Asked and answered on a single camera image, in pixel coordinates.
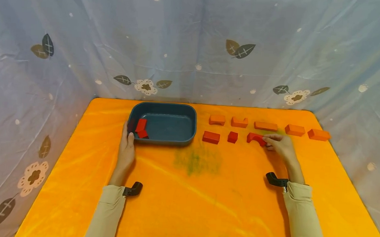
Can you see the red rectangular block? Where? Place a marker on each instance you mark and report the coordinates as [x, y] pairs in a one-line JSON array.
[[211, 137], [141, 125]]

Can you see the dark teal plastic tub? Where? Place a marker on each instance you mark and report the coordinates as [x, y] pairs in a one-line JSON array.
[[170, 126]]

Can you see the person's left forearm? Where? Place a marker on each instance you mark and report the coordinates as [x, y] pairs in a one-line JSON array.
[[108, 210]]

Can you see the black wrist band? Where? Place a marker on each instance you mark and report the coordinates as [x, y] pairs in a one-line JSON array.
[[132, 190], [275, 180]]

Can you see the person's left thumb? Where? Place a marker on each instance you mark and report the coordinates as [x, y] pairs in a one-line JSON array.
[[130, 139]]

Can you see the person's left fingers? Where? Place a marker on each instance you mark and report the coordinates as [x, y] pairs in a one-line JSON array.
[[124, 129]]

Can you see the person's right fingers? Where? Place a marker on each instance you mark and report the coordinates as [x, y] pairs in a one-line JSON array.
[[272, 137]]

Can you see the orange arch block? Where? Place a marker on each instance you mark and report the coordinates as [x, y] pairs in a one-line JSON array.
[[217, 119], [239, 122]]

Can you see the orange rectangular block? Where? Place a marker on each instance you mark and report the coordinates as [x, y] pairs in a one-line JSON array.
[[295, 129], [319, 134]]

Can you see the person's left hand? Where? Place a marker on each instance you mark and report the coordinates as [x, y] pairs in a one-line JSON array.
[[126, 153]]

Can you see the person's right hand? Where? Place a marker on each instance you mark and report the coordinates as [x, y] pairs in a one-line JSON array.
[[282, 145]]

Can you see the red arch block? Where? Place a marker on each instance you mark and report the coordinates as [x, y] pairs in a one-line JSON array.
[[254, 137]]

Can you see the person's right forearm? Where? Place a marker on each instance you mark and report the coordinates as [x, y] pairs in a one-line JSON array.
[[302, 208]]

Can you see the person's right thumb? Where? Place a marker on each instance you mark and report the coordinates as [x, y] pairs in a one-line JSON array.
[[270, 146]]

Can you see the small red cube block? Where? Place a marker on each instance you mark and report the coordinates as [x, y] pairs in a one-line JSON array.
[[232, 137]]

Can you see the flat orange plank block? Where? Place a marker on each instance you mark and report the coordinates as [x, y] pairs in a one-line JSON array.
[[265, 126]]

